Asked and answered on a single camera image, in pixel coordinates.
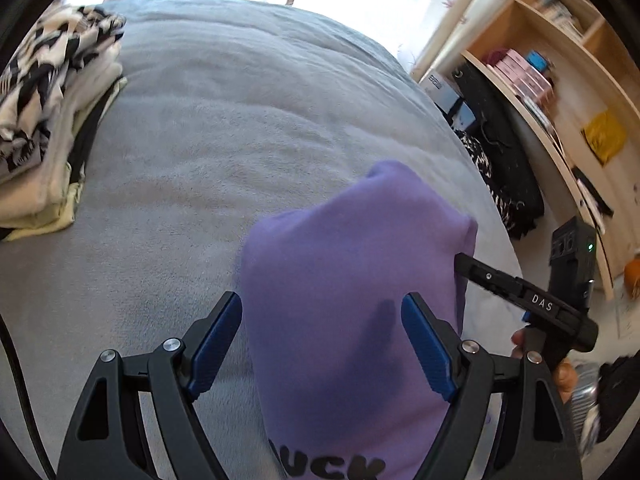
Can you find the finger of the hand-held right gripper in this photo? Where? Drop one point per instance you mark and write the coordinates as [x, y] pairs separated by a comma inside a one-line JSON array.
[[487, 277]]

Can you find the black and white patterned garment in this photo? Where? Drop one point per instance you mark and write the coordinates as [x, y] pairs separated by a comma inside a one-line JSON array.
[[487, 175]]

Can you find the row of books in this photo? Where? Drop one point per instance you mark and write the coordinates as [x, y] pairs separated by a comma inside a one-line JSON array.
[[560, 12]]

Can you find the yellow cloth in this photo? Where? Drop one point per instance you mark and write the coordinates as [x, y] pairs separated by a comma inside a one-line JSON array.
[[606, 136]]

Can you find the black bag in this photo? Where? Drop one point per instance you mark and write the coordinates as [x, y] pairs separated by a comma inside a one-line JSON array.
[[505, 160]]

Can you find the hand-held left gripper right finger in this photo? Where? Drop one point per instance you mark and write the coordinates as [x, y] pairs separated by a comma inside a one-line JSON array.
[[427, 350]]

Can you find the person's right hand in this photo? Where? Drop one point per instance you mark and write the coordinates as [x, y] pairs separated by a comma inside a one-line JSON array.
[[566, 380]]

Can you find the black and white printed cloth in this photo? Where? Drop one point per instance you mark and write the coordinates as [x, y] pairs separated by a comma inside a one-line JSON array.
[[45, 70]]

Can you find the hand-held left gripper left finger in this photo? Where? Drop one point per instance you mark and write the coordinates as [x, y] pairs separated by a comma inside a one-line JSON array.
[[215, 345]]

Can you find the wooden shelf unit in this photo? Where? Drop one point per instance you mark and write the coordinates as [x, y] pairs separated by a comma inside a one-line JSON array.
[[575, 90]]

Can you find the small blue box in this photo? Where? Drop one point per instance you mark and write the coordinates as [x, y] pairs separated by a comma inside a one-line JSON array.
[[540, 61]]

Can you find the orange ball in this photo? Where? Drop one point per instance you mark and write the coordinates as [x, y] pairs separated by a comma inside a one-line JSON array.
[[633, 275]]

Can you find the folded black garment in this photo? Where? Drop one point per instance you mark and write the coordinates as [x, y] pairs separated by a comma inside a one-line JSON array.
[[90, 135]]

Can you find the pale yellow folded garment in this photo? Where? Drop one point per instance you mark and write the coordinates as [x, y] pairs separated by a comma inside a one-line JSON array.
[[45, 217]]

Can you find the purple zip hoodie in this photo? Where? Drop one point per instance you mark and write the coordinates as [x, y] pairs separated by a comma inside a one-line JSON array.
[[340, 280]]

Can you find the white cardboard box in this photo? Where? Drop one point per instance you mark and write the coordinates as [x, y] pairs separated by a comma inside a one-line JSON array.
[[442, 92]]

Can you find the pink drawer boxes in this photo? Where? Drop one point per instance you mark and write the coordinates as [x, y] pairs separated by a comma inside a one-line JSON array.
[[522, 77]]

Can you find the grey bed blanket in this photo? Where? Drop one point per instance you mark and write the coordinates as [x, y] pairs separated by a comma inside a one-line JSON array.
[[225, 125]]

